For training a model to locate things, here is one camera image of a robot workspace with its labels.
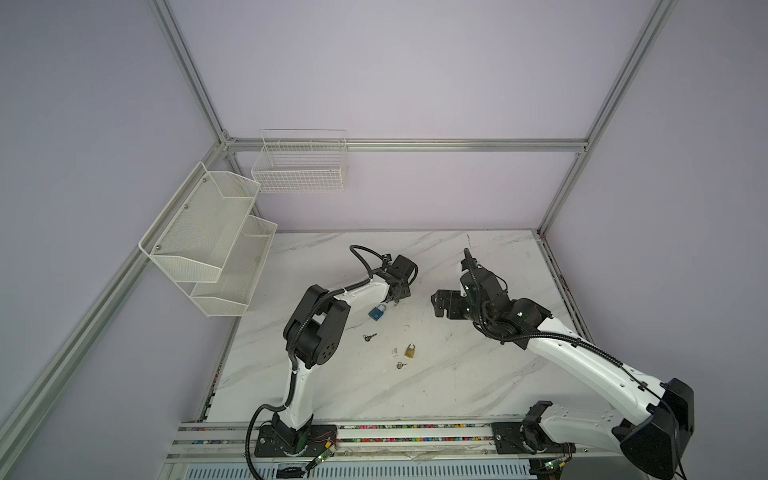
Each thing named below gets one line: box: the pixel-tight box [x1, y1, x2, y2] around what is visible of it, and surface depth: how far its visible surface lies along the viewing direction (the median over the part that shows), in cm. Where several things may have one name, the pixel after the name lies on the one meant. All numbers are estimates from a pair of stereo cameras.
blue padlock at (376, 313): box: [368, 304, 387, 321], surface depth 99 cm
